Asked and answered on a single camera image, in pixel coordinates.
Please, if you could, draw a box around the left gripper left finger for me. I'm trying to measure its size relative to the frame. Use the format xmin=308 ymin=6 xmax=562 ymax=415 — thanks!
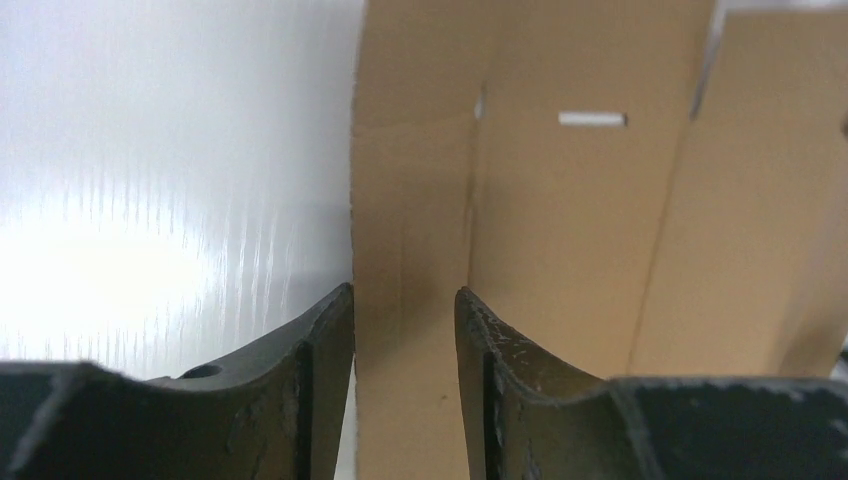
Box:
xmin=1 ymin=284 xmax=354 ymax=479

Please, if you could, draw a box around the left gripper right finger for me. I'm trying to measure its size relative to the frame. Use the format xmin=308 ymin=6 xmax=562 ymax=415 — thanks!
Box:
xmin=454 ymin=288 xmax=847 ymax=479

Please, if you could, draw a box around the brown cardboard box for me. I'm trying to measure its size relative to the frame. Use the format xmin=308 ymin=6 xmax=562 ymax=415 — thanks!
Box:
xmin=352 ymin=1 xmax=847 ymax=479

